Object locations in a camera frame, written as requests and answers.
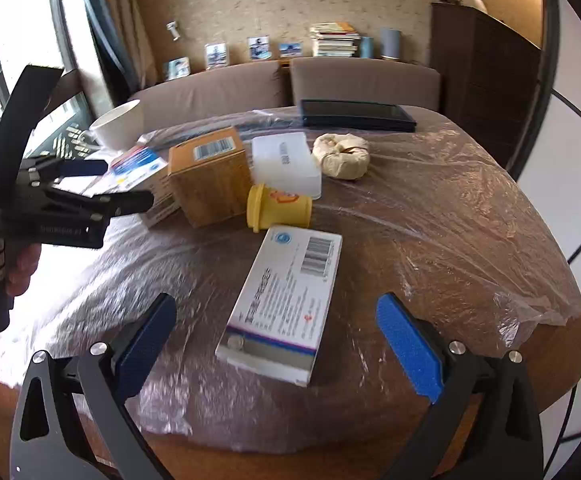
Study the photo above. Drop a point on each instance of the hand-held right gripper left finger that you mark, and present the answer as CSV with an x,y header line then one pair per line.
x,y
143,345

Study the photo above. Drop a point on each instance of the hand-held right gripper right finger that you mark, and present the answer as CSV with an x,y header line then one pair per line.
x,y
410,347

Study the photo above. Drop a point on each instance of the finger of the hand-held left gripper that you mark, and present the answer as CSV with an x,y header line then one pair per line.
x,y
130,201
85,167

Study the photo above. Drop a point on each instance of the white blue red medicine box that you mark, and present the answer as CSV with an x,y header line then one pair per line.
x,y
135,162

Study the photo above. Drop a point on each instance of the brown cardboard box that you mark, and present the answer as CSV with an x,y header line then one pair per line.
x,y
210,185

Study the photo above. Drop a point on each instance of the white purple medicine box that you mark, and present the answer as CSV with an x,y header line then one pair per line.
x,y
280,300

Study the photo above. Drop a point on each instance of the yellow plastic tub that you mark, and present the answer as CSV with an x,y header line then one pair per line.
x,y
270,210

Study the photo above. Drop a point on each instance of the white plastic box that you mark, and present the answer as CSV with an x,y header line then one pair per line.
x,y
285,160

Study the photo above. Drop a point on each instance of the person's left hand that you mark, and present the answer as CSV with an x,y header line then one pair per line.
x,y
20,265

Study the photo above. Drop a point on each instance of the patterned balcony railing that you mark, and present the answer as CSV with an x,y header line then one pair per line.
x,y
65,142

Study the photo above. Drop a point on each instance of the white embossed cup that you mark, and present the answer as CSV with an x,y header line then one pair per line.
x,y
120,127

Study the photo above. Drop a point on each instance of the clear plastic sheet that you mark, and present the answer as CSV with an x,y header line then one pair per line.
x,y
445,220

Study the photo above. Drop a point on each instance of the dark curtain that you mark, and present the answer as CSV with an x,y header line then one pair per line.
x,y
105,35

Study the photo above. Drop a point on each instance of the brown sofa back cushion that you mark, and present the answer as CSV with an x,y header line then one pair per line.
x,y
360,80
210,90

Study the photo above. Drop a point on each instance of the beige curtain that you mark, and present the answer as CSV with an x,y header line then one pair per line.
x,y
138,25

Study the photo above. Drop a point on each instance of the dark framed window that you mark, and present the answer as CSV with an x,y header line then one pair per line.
x,y
20,25

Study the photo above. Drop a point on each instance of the upright standing figure photo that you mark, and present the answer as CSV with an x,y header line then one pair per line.
x,y
216,56

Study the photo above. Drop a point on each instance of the upright portrait photo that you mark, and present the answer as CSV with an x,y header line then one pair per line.
x,y
259,47

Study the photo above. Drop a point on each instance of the stack of books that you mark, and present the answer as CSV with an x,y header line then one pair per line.
x,y
335,40

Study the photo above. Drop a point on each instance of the blue cylinder container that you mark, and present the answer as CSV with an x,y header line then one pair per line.
x,y
367,47

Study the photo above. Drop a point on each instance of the dark wooden wardrobe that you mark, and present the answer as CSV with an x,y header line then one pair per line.
x,y
485,75

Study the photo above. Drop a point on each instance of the grey cylinder speaker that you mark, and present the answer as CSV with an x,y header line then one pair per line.
x,y
391,44

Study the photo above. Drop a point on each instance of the white panel sliding door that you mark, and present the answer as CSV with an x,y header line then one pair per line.
x,y
580,60

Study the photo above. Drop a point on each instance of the white vase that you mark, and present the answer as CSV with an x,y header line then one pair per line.
x,y
478,4

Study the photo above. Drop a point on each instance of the rounded photo frame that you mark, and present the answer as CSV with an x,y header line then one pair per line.
x,y
178,68

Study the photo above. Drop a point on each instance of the metal wall hook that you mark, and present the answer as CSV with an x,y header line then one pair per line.
x,y
173,31

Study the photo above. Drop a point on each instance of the building photo frame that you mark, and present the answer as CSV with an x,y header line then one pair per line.
x,y
290,50

